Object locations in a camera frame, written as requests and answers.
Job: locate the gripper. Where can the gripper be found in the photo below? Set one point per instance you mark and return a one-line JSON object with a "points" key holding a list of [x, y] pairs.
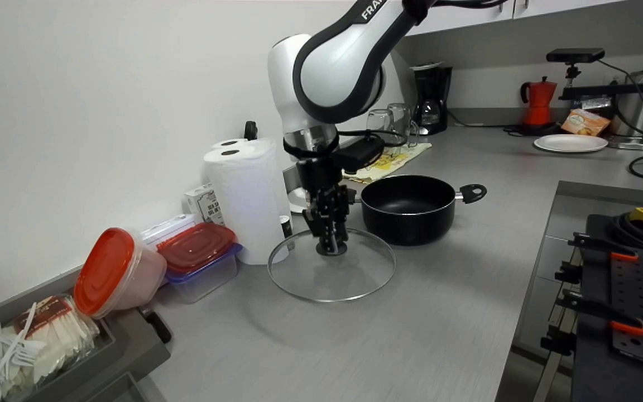
{"points": [[317, 173]]}

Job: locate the glass pot lid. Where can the glass pot lid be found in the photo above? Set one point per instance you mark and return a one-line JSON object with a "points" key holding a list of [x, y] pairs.
{"points": [[332, 276]]}

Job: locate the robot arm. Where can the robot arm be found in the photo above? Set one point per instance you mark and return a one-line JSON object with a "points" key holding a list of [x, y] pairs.
{"points": [[332, 72]]}

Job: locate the black cooking pot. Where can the black cooking pot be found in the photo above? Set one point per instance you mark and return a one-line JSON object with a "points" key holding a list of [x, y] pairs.
{"points": [[411, 215]]}

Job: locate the rectangular container with red lid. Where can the rectangular container with red lid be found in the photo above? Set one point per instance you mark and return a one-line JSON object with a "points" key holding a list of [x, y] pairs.
{"points": [[197, 247]]}

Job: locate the rectangular container with blue lid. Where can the rectangular container with blue lid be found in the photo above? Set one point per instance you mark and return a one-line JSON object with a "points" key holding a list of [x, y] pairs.
{"points": [[204, 282]]}

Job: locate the round container with red lid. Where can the round container with red lid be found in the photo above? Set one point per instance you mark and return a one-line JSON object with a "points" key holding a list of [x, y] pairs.
{"points": [[110, 272]]}

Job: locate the red moka pot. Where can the red moka pot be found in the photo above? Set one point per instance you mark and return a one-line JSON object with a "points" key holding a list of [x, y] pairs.
{"points": [[538, 103]]}

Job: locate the white dish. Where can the white dish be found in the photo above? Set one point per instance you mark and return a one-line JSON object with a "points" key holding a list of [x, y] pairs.
{"points": [[298, 200]]}

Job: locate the small black white canister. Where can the small black white canister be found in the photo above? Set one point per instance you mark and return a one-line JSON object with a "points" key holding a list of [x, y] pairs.
{"points": [[286, 226]]}

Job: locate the white paper towel roll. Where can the white paper towel roll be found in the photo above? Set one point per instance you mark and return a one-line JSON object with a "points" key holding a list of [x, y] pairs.
{"points": [[231, 143], [246, 206]]}

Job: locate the yellow printed dish towel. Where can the yellow printed dish towel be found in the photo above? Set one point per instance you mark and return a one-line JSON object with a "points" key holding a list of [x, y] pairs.
{"points": [[394, 161]]}

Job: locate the drinking glass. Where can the drinking glass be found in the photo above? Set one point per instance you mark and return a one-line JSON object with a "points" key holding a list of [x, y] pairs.
{"points": [[378, 120], [402, 120]]}

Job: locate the small white carton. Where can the small white carton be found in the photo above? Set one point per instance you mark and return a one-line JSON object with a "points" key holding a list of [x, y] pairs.
{"points": [[204, 205]]}

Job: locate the black coffee maker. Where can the black coffee maker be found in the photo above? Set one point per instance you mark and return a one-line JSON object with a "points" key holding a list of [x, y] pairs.
{"points": [[432, 95]]}

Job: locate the clear white plastic box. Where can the clear white plastic box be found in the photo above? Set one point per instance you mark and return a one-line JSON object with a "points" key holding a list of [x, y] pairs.
{"points": [[166, 229]]}

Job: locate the grey organiser tray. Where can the grey organiser tray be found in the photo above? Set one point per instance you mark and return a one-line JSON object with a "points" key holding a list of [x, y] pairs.
{"points": [[126, 349]]}

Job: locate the white plate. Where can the white plate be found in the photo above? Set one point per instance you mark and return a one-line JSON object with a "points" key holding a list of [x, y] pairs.
{"points": [[571, 143]]}

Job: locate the black orange clamp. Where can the black orange clamp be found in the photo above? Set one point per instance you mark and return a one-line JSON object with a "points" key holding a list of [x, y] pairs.
{"points": [[595, 310], [600, 243]]}

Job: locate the orange tea box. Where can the orange tea box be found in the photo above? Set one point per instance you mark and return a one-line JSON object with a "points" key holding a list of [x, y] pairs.
{"points": [[585, 123]]}

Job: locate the bag of white packets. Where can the bag of white packets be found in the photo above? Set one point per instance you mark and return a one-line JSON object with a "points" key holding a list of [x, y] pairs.
{"points": [[56, 335]]}

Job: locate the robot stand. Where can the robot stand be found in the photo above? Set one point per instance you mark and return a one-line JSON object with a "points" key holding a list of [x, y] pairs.
{"points": [[623, 363]]}

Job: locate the heap of white plastic forks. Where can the heap of white plastic forks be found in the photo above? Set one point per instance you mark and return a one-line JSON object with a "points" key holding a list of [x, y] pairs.
{"points": [[6, 357]]}

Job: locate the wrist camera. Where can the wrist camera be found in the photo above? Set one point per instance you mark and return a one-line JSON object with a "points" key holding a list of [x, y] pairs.
{"points": [[361, 152]]}

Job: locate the camera on mount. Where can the camera on mount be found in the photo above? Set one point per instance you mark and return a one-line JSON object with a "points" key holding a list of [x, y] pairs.
{"points": [[575, 55]]}

